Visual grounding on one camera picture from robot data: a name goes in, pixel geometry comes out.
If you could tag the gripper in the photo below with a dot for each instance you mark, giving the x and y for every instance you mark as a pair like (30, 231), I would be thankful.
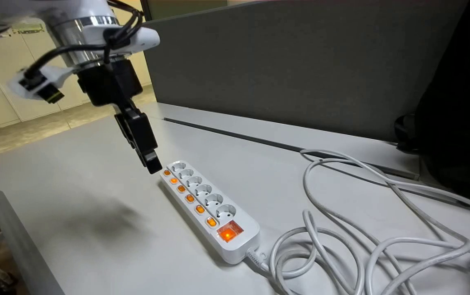
(108, 84)

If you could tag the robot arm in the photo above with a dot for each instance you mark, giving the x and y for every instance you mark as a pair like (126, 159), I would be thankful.
(75, 24)

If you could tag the white power strip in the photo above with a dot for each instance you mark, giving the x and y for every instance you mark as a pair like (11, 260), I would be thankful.
(210, 209)

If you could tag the grey desk partition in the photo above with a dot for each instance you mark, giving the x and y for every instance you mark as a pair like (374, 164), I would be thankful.
(292, 61)

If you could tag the black bag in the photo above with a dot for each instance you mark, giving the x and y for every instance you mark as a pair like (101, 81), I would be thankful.
(460, 102)

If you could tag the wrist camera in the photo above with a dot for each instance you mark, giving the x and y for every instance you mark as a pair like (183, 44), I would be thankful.
(40, 84)

